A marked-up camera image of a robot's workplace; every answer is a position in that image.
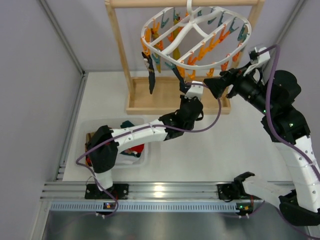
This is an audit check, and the dark patterned sock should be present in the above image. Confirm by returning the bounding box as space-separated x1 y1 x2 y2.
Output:
172 65 191 94

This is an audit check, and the white clip hanger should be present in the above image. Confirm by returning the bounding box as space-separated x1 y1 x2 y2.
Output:
140 0 252 79

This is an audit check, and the dark navy sock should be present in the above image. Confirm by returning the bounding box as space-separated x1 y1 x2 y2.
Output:
141 52 156 95

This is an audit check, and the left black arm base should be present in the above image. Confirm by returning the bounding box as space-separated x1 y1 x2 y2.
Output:
84 183 129 200

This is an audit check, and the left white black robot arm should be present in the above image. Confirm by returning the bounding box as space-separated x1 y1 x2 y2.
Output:
86 96 203 192

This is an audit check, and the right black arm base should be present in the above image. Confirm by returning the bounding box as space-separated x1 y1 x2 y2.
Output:
217 182 250 202

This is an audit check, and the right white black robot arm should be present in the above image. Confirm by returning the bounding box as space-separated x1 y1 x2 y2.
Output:
203 68 320 226

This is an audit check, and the wooden hanger stand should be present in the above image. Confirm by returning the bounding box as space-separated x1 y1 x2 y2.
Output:
105 0 265 115

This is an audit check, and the mustard yellow sock right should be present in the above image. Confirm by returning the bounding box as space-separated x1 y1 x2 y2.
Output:
172 16 181 60

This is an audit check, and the mustard yellow sock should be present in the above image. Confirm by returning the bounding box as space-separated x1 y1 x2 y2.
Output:
172 16 181 60
150 27 160 50

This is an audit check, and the green christmas sock in bin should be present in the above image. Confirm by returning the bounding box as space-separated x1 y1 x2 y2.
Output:
120 120 137 131

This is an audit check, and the translucent plastic bin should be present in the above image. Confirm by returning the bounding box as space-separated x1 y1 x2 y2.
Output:
72 116 151 169

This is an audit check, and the mustard yellow sock left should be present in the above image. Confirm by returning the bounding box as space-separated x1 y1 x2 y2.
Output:
150 27 160 50

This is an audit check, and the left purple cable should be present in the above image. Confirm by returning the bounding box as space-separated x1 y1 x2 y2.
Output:
75 82 223 218

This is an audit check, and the purple cable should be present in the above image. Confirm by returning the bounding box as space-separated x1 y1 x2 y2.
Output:
75 82 223 218
254 44 320 238

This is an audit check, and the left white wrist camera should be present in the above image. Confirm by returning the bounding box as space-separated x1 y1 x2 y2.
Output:
185 81 204 101

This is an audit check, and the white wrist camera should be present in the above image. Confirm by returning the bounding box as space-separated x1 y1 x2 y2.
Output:
249 46 271 66
185 81 204 101

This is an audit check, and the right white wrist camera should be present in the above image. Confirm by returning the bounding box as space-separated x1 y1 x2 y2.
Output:
249 46 271 66

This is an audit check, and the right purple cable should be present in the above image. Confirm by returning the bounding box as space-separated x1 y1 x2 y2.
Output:
254 44 320 238

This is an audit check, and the aluminium rail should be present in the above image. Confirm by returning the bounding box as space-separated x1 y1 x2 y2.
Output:
40 181 228 201

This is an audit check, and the perforated cable duct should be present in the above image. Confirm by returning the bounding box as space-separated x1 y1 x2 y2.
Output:
50 201 252 213

